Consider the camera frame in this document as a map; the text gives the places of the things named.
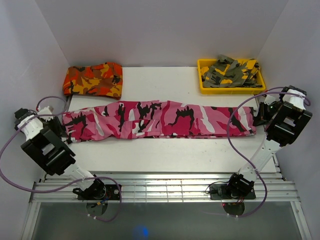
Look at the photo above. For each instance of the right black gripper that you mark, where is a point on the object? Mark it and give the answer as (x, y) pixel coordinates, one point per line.
(262, 118)

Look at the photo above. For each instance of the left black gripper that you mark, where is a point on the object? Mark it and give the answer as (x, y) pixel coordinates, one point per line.
(58, 129)

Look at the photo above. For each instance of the pink camouflage trousers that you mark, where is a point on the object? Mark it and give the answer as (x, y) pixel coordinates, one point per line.
(128, 120)

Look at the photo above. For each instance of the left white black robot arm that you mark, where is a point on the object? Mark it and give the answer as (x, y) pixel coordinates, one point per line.
(45, 146)

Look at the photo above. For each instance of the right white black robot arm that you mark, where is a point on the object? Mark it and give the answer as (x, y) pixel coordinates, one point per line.
(283, 115)

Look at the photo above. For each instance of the green yellow camouflage trousers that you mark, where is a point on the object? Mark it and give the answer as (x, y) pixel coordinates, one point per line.
(227, 72)

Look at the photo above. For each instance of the orange camouflage folded trousers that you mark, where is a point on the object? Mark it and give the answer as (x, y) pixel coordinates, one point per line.
(102, 80)

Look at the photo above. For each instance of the yellow plastic bin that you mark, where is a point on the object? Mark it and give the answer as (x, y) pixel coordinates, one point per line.
(228, 90)

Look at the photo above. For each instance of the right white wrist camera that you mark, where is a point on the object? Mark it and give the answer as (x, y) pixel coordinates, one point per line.
(270, 98)

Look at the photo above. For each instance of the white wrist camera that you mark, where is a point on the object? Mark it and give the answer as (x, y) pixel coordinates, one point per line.
(270, 98)
(48, 110)

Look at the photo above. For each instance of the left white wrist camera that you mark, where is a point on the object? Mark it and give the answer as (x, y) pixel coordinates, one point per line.
(48, 110)

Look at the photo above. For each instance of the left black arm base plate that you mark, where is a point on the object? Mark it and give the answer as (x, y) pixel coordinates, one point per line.
(108, 192)

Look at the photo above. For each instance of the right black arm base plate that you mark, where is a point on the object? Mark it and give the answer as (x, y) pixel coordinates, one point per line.
(219, 191)

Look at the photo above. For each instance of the aluminium rail frame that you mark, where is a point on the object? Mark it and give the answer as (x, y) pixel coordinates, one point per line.
(175, 188)

